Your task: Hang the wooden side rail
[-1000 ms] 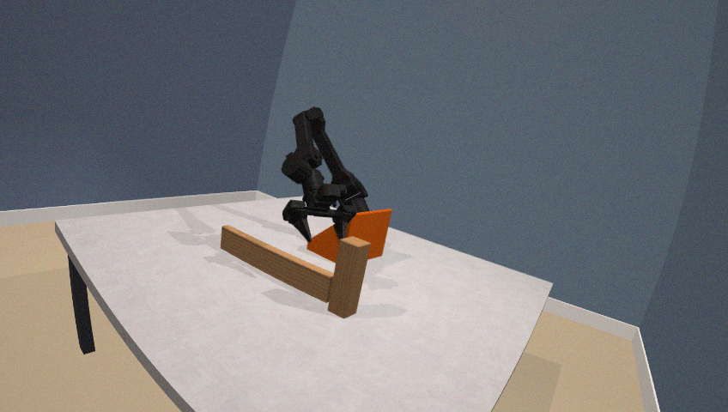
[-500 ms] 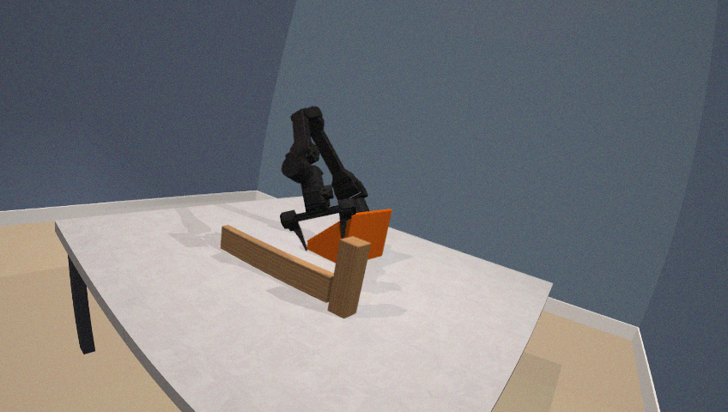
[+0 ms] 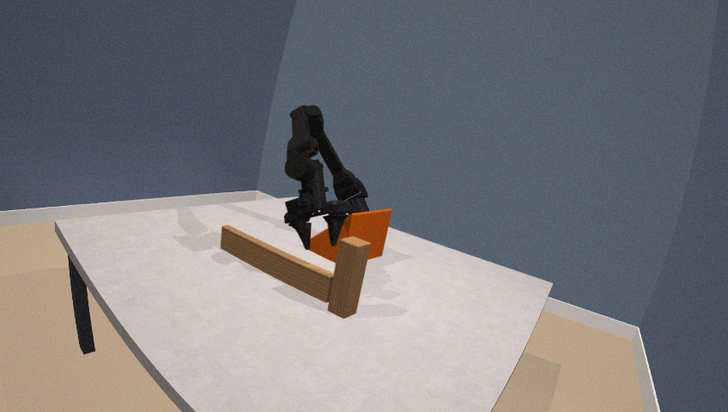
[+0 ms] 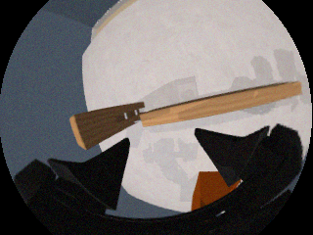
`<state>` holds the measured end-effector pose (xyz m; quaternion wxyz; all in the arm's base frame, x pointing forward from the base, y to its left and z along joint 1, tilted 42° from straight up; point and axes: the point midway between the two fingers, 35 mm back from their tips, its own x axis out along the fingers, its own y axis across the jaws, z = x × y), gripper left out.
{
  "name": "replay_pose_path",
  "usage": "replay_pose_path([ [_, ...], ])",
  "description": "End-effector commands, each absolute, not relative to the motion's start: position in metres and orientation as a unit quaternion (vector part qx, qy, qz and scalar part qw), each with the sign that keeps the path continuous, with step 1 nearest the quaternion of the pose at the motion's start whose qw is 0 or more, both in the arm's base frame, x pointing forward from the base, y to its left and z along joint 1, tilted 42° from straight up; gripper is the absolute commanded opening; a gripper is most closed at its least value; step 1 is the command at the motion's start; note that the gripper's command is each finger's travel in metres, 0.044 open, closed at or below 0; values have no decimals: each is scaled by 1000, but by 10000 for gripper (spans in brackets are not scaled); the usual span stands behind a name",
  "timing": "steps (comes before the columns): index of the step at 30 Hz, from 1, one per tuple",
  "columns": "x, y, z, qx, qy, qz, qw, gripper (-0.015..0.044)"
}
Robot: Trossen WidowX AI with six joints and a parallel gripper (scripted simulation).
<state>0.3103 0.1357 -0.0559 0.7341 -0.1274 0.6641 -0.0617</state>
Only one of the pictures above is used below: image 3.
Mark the light wooden plank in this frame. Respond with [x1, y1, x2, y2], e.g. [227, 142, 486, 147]
[221, 225, 334, 303]

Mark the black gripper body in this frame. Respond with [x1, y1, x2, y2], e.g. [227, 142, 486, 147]
[284, 182, 352, 224]

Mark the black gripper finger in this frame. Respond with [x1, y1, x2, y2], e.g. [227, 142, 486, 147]
[288, 222, 312, 250]
[322, 215, 349, 246]

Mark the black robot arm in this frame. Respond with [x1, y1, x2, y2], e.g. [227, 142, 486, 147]
[284, 105, 369, 215]

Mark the wooden post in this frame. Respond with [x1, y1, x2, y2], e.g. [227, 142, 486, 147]
[327, 236, 371, 318]

